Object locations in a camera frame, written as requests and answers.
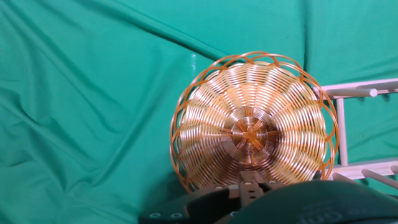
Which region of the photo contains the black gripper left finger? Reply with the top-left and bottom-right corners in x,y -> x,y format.
238,170 -> 261,207

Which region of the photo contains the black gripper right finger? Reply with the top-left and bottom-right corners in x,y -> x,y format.
253,170 -> 285,192

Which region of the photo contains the green cloth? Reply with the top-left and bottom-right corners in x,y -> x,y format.
0,0 -> 398,224

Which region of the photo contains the wooden dish rack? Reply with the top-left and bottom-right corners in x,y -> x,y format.
312,77 -> 398,191

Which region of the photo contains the orange wicker basket dish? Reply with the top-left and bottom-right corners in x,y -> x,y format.
169,51 -> 340,194

